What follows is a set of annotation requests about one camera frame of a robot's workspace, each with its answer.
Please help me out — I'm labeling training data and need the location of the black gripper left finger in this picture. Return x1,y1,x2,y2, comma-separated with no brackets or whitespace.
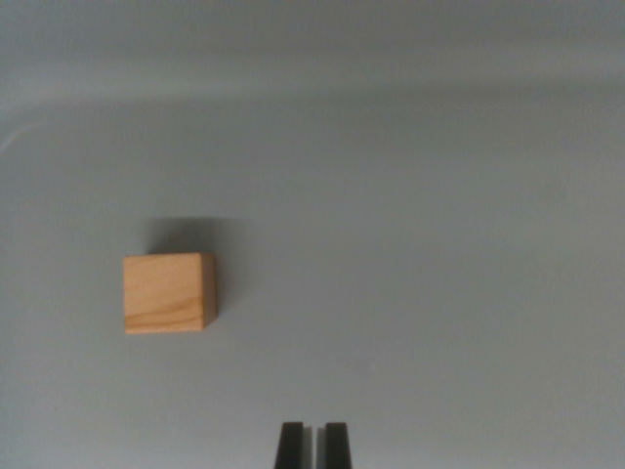
274,421,315,469

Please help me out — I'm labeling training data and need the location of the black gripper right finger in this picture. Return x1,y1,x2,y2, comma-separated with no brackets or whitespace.
315,422,354,469

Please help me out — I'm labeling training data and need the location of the wooden cube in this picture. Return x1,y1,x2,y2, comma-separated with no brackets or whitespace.
122,252,218,336

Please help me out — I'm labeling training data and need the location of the grey plastic tray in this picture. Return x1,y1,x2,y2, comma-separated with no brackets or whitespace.
0,0,625,469

